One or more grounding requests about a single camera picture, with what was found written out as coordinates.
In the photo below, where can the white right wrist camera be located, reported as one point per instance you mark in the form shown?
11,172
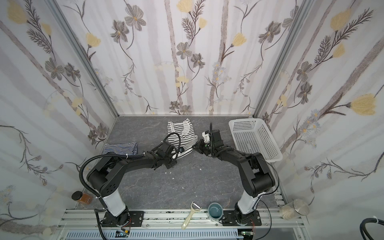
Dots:
206,137

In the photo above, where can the black white striped tank top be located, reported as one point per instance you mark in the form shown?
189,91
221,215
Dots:
187,135

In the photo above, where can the cream vegetable peeler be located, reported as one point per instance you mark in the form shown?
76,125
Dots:
194,208

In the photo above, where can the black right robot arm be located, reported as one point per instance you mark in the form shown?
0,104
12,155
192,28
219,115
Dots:
256,176

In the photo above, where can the aluminium mounting rail frame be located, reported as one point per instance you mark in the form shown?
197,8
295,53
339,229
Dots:
167,225

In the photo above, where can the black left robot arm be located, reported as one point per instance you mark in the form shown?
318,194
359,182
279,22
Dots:
101,175

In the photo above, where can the clear jar with metal lid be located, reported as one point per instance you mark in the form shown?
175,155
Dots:
294,209

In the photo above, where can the teal ceramic mug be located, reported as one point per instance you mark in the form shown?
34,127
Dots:
215,212

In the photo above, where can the white plastic laundry basket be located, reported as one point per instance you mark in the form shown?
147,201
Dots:
253,136

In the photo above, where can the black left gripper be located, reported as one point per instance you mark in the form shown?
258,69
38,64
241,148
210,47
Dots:
174,153

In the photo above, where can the blue white striped tank top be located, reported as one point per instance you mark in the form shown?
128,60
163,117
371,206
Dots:
122,149

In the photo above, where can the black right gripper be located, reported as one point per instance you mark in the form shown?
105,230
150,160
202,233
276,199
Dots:
202,146

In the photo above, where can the amber spice jar black lid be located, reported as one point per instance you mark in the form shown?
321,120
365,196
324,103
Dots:
82,198

